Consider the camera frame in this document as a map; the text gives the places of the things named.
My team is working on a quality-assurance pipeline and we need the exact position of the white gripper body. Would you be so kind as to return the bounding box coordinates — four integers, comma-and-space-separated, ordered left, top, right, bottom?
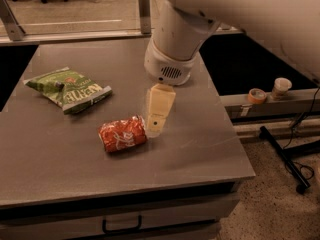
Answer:
144, 39, 195, 86

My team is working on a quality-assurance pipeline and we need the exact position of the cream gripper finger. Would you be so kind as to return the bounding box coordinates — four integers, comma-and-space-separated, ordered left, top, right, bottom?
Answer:
146, 84, 176, 138

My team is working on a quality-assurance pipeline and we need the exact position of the red coke can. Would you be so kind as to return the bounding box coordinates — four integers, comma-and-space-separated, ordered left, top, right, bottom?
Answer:
98, 115, 147, 153

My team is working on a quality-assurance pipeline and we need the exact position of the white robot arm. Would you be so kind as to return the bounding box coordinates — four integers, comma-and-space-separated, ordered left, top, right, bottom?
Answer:
144, 0, 320, 90

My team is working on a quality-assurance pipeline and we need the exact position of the grey low shelf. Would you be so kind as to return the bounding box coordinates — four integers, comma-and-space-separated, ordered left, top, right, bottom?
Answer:
220, 88, 320, 119

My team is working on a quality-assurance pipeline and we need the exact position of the orange tape roll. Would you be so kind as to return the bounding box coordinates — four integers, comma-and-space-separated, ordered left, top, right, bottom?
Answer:
248, 88, 267, 104

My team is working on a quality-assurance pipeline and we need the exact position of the green chip bag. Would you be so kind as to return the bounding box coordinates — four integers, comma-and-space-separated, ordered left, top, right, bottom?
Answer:
23, 67, 112, 115

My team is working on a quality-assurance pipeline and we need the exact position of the paper coffee cup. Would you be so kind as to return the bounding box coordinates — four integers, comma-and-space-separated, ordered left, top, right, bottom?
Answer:
270, 77, 292, 100

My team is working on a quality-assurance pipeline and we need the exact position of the grey cabinet drawer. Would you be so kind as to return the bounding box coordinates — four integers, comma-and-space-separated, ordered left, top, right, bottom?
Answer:
0, 193, 239, 240

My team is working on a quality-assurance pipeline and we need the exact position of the black stand base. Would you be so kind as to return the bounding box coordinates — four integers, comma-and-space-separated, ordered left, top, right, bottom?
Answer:
259, 126, 320, 195

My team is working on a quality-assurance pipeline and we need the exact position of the middle metal railing bracket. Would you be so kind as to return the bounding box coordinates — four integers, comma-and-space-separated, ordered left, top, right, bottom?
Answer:
138, 0, 151, 34

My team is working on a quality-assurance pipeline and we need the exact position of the metal railing bracket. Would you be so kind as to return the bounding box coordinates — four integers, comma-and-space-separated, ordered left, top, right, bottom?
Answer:
0, 0, 25, 41
138, 0, 151, 34

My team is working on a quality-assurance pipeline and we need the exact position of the black drawer handle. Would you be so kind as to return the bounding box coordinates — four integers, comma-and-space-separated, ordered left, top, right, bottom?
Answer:
101, 215, 142, 235

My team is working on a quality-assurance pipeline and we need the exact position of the black cable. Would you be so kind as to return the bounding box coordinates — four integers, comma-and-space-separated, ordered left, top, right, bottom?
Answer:
282, 87, 320, 182

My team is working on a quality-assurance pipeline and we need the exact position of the left metal railing bracket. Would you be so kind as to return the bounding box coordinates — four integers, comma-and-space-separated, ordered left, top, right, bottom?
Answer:
0, 0, 25, 41

